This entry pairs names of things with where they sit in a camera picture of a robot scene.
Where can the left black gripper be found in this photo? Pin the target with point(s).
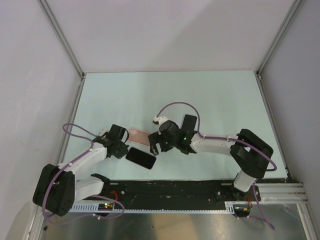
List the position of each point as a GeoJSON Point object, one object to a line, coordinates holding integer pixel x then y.
{"type": "Point", "coordinates": [123, 151]}

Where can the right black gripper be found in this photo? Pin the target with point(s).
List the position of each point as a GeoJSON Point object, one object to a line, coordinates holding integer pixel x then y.
{"type": "Point", "coordinates": [156, 138]}

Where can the pink phone case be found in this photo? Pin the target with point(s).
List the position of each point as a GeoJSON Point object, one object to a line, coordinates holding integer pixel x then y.
{"type": "Point", "coordinates": [139, 137]}

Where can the black phone teal edge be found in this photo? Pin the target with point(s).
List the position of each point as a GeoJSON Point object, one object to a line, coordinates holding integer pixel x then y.
{"type": "Point", "coordinates": [189, 123]}

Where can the black phone purple edge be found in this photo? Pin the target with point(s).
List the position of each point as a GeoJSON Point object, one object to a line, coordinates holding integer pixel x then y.
{"type": "Point", "coordinates": [141, 158]}

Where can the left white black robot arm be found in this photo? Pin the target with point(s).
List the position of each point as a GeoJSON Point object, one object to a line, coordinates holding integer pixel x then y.
{"type": "Point", "coordinates": [59, 186]}

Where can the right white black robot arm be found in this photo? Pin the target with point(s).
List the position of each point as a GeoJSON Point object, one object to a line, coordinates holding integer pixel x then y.
{"type": "Point", "coordinates": [250, 152]}

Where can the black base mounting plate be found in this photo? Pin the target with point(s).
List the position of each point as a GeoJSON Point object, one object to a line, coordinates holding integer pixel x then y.
{"type": "Point", "coordinates": [177, 193]}

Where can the left small circuit board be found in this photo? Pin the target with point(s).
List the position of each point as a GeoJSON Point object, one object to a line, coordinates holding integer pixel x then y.
{"type": "Point", "coordinates": [105, 206]}

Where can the small circuit board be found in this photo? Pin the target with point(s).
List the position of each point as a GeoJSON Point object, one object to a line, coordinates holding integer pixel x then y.
{"type": "Point", "coordinates": [105, 206]}
{"type": "Point", "coordinates": [241, 211]}

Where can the right small circuit board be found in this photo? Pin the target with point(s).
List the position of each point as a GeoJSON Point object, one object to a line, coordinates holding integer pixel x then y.
{"type": "Point", "coordinates": [241, 211]}

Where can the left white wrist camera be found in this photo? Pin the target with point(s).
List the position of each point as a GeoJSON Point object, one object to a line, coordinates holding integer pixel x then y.
{"type": "Point", "coordinates": [103, 131]}

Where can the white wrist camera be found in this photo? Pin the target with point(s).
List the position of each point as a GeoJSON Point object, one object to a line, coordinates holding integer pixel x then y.
{"type": "Point", "coordinates": [159, 120]}
{"type": "Point", "coordinates": [103, 131]}

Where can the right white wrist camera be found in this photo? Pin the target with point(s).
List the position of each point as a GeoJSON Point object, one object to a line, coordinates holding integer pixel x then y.
{"type": "Point", "coordinates": [159, 120]}

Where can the white slotted cable duct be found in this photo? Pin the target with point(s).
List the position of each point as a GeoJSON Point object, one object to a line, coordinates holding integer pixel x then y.
{"type": "Point", "coordinates": [92, 207]}

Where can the left aluminium frame post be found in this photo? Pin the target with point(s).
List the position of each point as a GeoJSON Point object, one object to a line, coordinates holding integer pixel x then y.
{"type": "Point", "coordinates": [49, 14]}

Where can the aluminium frame post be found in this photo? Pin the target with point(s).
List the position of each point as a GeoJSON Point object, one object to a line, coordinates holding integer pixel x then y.
{"type": "Point", "coordinates": [280, 34]}
{"type": "Point", "coordinates": [49, 14]}

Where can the right aluminium frame post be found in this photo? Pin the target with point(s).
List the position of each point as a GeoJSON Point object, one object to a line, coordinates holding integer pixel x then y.
{"type": "Point", "coordinates": [280, 34]}

